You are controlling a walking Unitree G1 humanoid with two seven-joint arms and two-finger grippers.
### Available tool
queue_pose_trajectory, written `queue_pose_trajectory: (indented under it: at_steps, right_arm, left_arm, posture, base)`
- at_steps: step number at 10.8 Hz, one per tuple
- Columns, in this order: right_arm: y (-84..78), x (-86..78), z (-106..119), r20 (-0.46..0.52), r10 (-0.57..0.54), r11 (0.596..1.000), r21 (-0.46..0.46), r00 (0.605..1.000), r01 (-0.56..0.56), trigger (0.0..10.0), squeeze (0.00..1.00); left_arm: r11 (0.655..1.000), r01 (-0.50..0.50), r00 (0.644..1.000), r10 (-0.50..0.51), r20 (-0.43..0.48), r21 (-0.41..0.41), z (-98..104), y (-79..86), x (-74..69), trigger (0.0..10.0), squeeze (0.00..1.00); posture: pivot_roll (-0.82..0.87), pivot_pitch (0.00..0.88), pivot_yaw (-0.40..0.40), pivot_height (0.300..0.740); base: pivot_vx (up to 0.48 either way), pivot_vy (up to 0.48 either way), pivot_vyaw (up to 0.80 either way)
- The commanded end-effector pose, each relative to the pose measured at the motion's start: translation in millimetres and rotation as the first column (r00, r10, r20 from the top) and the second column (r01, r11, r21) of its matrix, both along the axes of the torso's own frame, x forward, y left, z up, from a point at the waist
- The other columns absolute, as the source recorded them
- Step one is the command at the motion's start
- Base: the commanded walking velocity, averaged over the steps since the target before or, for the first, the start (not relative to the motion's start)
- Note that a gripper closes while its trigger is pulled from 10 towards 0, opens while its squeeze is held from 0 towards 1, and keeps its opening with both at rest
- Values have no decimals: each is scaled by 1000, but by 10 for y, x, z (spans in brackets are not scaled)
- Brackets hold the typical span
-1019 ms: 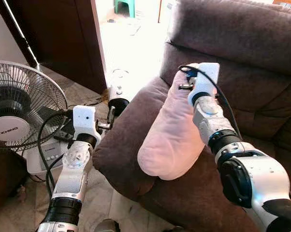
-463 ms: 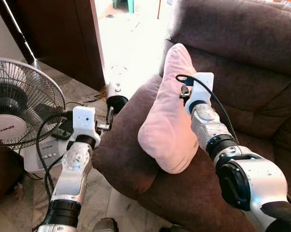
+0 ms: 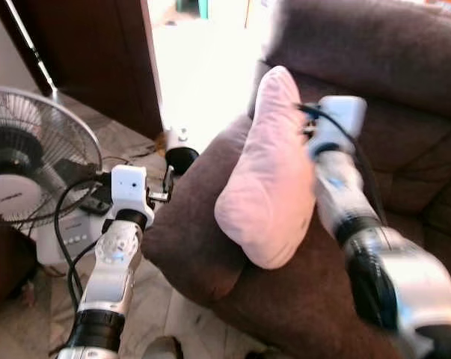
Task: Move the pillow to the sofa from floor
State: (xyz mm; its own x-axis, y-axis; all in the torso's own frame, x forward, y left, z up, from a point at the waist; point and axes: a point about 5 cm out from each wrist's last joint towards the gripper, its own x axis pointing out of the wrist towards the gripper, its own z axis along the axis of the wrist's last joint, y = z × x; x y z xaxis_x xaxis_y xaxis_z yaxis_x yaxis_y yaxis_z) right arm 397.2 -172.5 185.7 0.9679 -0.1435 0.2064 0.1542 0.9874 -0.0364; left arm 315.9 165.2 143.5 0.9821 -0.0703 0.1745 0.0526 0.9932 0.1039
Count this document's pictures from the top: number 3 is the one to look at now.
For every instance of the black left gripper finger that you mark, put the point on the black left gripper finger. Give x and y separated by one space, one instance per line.
168 179

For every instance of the pink pillow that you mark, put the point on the pink pillow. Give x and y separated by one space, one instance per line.
266 194

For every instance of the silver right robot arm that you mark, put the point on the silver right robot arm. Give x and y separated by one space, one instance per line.
412 284

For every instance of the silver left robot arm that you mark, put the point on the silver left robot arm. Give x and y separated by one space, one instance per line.
113 277

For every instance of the brown suede sofa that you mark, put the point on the brown suede sofa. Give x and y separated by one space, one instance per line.
405 60

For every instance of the white and black small appliance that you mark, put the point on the white and black small appliance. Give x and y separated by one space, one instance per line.
182 159

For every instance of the dark wooden door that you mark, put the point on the dark wooden door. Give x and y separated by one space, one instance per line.
98 52

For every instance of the dark brown furniture piece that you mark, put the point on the dark brown furniture piece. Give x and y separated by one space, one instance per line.
8 262

